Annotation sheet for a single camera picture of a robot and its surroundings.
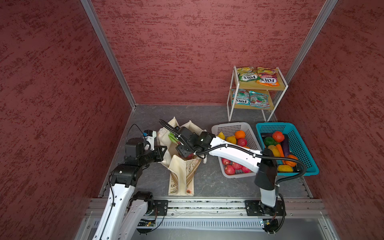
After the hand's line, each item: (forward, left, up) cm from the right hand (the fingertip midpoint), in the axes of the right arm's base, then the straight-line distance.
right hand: (184, 149), depth 79 cm
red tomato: (+12, -61, -9) cm, 63 cm away
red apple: (-8, -25, -10) cm, 28 cm away
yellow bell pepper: (+3, -57, -12) cm, 58 cm away
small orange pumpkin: (-5, -61, -11) cm, 62 cm away
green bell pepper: (+10, -55, -11) cm, 57 cm away
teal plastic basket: (+4, -70, -11) cm, 71 cm away
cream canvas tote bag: (-12, 0, +3) cm, 13 cm away
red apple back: (+10, -37, -11) cm, 40 cm away
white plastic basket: (+19, -30, -9) cm, 37 cm away
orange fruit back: (+16, -37, -11) cm, 41 cm away
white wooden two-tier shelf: (+31, -44, +15) cm, 55 cm away
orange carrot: (+4, -61, -14) cm, 62 cm away
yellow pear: (+15, -24, -11) cm, 30 cm away
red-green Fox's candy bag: (+33, -50, +4) cm, 60 cm away
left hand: (-3, +8, +5) cm, 10 cm away
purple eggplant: (+8, -65, -13) cm, 67 cm away
